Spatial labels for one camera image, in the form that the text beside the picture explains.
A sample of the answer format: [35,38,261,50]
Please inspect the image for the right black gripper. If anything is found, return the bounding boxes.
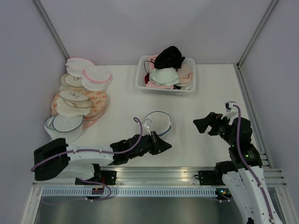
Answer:
[193,111,236,146]

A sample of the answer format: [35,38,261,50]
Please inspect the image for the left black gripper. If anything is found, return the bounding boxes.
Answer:
[128,130,172,159]

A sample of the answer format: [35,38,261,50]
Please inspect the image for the white mesh blue-trim laundry bag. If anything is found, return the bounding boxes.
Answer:
[144,111,172,137]

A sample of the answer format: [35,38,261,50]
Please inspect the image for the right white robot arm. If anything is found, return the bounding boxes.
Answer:
[193,112,282,224]

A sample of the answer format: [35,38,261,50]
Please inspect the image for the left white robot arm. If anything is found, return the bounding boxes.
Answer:
[31,132,172,185]

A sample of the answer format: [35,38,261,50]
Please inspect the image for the white bra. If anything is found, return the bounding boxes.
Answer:
[149,68,180,87]

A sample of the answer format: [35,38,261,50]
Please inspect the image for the black bra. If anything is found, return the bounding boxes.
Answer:
[154,46,185,70]

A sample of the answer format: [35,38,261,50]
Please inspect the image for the orange patterned laundry bag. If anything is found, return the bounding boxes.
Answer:
[51,90,107,129]

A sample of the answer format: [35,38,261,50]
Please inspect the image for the blue-trim mesh bag on pile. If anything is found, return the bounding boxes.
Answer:
[44,114,84,143]

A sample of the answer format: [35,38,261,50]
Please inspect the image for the pink-trim mesh laundry bag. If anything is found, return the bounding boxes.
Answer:
[81,65,112,91]

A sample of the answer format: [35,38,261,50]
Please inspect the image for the beige bag with bra print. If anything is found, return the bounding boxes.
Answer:
[56,90,92,117]

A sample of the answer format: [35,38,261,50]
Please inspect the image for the beige-trim mesh laundry bag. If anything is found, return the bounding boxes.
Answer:
[59,73,84,91]

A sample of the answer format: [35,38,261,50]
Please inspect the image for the pink-trim bag at back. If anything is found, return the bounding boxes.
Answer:
[65,57,94,77]

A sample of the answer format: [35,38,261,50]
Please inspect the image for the white plastic basket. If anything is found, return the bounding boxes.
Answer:
[135,56,197,96]

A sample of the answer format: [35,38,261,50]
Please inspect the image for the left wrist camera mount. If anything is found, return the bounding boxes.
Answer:
[142,119,152,133]

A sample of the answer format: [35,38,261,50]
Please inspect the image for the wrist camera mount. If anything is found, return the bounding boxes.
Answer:
[221,101,238,119]
[142,119,152,133]

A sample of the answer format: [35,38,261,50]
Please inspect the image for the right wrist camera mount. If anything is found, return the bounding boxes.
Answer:
[221,101,238,119]

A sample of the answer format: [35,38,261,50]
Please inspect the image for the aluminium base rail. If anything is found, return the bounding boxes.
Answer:
[32,167,287,187]

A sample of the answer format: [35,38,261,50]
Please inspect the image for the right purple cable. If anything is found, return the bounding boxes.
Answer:
[230,104,276,224]

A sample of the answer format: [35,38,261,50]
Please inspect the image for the right aluminium table-edge rail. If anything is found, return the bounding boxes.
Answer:
[234,63,272,168]

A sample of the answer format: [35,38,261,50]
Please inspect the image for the white slotted cable duct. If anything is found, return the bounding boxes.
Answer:
[42,187,217,197]

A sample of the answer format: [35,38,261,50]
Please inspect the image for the right aluminium frame post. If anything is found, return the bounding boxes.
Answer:
[236,0,280,69]

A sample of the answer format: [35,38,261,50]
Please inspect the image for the aluminium frame post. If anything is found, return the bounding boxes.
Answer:
[236,0,280,69]
[31,0,70,60]

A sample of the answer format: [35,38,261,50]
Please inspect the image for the left aluminium frame post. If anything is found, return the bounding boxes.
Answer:
[31,0,70,60]

